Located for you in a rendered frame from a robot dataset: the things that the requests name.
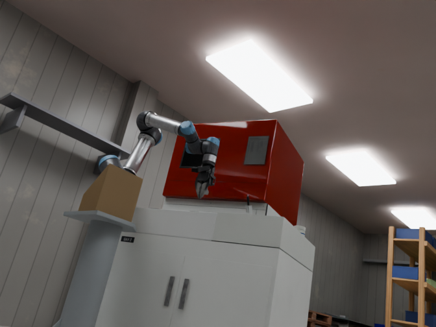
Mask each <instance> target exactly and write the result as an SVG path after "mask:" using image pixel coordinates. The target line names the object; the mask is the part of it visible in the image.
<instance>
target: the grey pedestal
mask: <svg viewBox="0 0 436 327"><path fill-rule="evenodd" d="M63 215H64V216H66V217H70V218H72V219H76V220H78V221H82V222H84V223H88V224H90V225H89V227H88V231H87V233H86V237H85V240H84V244H83V246H82V250H81V252H80V256H79V260H78V262H77V266H76V269H75V272H74V275H73V279H72V281H71V285H70V288H69V291H68V294H67V298H66V301H65V304H64V308H63V310H62V314H61V317H60V320H59V321H58V322H57V323H56V324H55V325H54V326H53V327H95V323H96V320H97V316H98V314H99V310H100V307H101V302H102V299H103V295H104V291H105V289H106V284H107V281H108V277H109V274H110V270H111V268H112V263H113V260H114V256H115V252H116V249H117V245H118V242H119V238H120V235H121V232H136V230H137V228H136V226H135V224H134V223H131V222H129V221H126V220H124V219H120V218H118V217H115V216H113V215H110V214H107V213H104V212H101V211H99V210H90V211H75V212H64V214H63Z"/></svg>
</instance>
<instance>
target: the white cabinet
mask: <svg viewBox="0 0 436 327"><path fill-rule="evenodd" d="M312 275H313V273H312V272H311V271H310V270H308V269H307V268H305V267H304V266H303V265H301V264H300V263H299V262H297V261H296V260H294V259H293V258H292V257H291V256H289V255H287V254H286V253H285V252H284V251H282V250H280V249H279V248H269V247H258V246H252V245H240V244H234V243H223V242H216V241H205V240H198V239H187V238H181V237H169V236H158V235H151V234H140V233H134V232H121V235H120V238H119V242H118V245H117V249H116V252H115V256H114V260H113V263H112V268H111V270H110V274H109V277H108V281H107V284H106V289H105V291H104V295H103V299H102V302H101V307H100V310H99V314H98V316H97V320H96V323H95V327H307V324H308V312H309V300H310V293H311V281H312Z"/></svg>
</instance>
